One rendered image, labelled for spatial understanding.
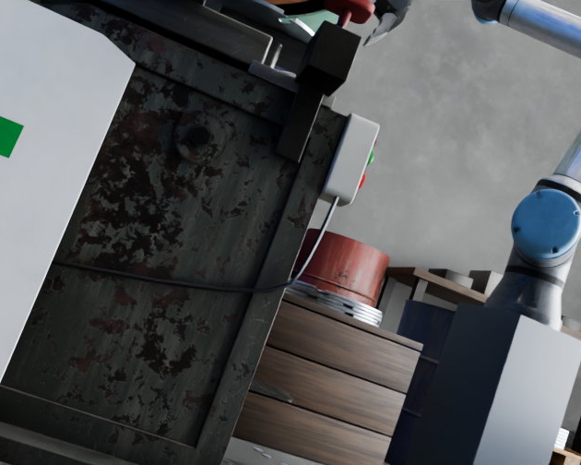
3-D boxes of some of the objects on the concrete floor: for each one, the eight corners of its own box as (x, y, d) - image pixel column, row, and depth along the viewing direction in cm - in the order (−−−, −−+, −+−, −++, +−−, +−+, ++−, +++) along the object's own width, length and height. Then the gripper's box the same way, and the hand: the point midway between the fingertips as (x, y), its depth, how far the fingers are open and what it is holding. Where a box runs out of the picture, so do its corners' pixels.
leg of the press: (214, 500, 101) (405, -22, 112) (221, 530, 90) (433, -54, 101) (-457, 292, 85) (-159, -296, 96) (-551, 296, 74) (-200, -371, 84)
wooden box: (323, 435, 197) (361, 325, 202) (378, 480, 161) (423, 344, 165) (198, 396, 186) (243, 280, 190) (228, 435, 150) (281, 290, 154)
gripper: (426, 4, 148) (361, 65, 143) (389, -41, 146) (323, 20, 142) (444, -11, 139) (376, 53, 135) (405, -58, 137) (336, 5, 133)
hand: (358, 28), depth 136 cm, fingers open, 6 cm apart
